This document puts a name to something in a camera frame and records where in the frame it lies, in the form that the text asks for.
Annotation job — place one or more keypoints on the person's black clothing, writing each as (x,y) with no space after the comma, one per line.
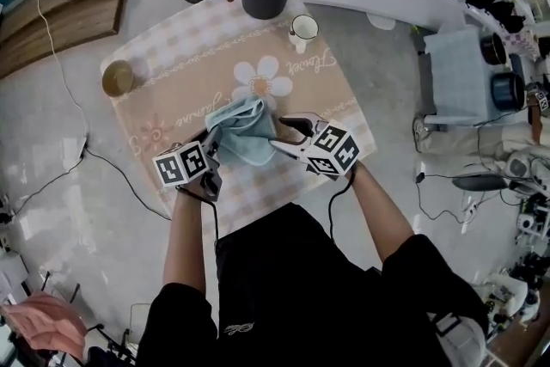
(301,296)

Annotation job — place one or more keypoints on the light blue towel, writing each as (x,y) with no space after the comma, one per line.
(245,137)

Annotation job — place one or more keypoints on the pink cloth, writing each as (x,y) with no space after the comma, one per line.
(43,326)

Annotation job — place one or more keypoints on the black pot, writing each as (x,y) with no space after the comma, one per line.
(494,48)

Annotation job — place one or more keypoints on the person's right forearm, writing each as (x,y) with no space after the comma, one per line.
(382,215)

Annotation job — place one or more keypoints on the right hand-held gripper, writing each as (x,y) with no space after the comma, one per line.
(335,150)

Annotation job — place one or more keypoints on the person's left forearm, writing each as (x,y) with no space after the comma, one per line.
(185,245)

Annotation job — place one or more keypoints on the white enamel mug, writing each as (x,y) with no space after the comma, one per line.
(304,30)

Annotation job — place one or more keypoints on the dark blue pot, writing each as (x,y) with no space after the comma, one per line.
(509,92)

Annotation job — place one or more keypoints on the tan bowl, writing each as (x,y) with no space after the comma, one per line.
(117,78)

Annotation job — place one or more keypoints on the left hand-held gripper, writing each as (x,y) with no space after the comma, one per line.
(180,165)

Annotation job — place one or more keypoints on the floral beige tablecloth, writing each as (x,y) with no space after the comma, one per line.
(301,86)

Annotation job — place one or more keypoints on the wooden pallet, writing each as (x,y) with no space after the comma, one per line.
(64,8)

